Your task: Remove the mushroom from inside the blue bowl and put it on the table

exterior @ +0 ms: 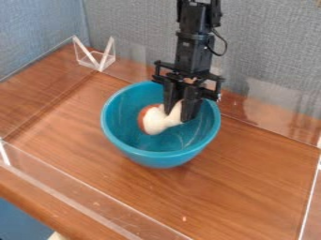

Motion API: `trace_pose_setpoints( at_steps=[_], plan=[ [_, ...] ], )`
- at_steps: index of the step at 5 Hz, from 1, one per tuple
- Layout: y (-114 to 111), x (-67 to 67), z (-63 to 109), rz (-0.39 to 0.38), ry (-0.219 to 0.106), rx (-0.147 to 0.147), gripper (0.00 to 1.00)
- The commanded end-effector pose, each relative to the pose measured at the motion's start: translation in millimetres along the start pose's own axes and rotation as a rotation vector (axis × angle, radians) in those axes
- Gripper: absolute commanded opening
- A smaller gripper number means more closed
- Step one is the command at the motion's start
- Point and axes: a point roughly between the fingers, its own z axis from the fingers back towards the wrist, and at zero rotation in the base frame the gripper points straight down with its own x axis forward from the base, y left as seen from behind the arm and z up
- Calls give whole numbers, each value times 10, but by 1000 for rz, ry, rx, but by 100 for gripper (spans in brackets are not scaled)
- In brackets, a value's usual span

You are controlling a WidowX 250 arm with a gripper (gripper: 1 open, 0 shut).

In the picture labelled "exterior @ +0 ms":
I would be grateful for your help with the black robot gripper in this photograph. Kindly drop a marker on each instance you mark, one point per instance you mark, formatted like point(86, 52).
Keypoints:
point(187, 78)

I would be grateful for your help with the brown white plush mushroom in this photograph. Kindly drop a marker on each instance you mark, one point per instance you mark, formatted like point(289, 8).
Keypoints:
point(154, 120)

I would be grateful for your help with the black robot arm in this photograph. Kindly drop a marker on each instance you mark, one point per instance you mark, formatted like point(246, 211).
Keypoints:
point(198, 18)

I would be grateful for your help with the blue plastic bowl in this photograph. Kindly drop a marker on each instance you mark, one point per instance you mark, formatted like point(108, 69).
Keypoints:
point(168, 149)

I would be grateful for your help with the clear acrylic front barrier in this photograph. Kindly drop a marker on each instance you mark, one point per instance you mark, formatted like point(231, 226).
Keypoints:
point(107, 211)

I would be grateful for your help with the clear acrylic corner bracket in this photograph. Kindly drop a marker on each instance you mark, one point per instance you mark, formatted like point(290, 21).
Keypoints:
point(94, 59)

